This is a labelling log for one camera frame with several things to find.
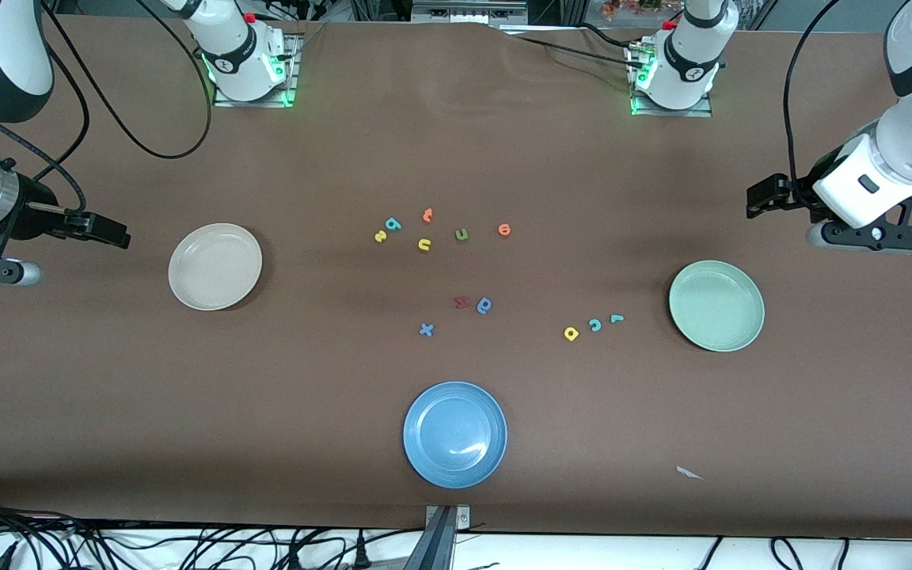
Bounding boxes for green round plate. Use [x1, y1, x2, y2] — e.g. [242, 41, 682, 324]
[668, 260, 766, 353]

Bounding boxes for beige round plate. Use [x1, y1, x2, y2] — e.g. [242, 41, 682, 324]
[168, 222, 264, 312]

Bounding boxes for brown table cover sheet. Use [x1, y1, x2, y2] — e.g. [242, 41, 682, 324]
[0, 13, 912, 541]

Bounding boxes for orange artificial flowers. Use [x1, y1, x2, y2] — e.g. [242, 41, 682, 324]
[600, 0, 667, 22]

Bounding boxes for blue round plate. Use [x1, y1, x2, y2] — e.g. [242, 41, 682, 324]
[402, 381, 508, 490]

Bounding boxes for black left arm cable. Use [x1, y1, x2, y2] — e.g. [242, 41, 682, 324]
[782, 0, 849, 199]

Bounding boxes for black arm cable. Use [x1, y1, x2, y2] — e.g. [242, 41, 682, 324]
[0, 0, 213, 215]
[782, 0, 849, 199]

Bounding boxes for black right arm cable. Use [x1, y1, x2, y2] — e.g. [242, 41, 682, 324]
[0, 0, 213, 215]

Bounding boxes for black base power cable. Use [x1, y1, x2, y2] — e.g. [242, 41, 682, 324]
[503, 22, 651, 72]

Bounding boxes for aluminium frame beam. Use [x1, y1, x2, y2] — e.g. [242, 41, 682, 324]
[411, 0, 530, 26]

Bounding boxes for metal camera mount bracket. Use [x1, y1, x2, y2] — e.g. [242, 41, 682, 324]
[405, 504, 473, 570]

